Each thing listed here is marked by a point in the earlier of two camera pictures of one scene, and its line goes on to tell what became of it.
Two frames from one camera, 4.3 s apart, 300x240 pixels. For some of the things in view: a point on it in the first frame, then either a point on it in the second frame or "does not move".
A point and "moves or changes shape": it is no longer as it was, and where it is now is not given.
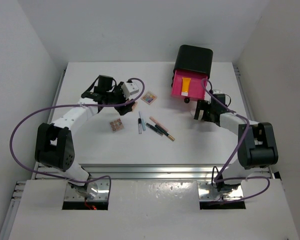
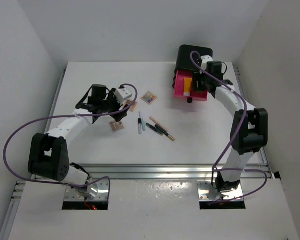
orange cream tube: x=185 y=86 moves or changes shape
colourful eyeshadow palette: x=149 y=98 does not move
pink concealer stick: x=160 y=125 does not move
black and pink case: x=196 y=90 does not move
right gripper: x=202 y=105 to x=197 y=76
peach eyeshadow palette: x=134 y=106 does not move
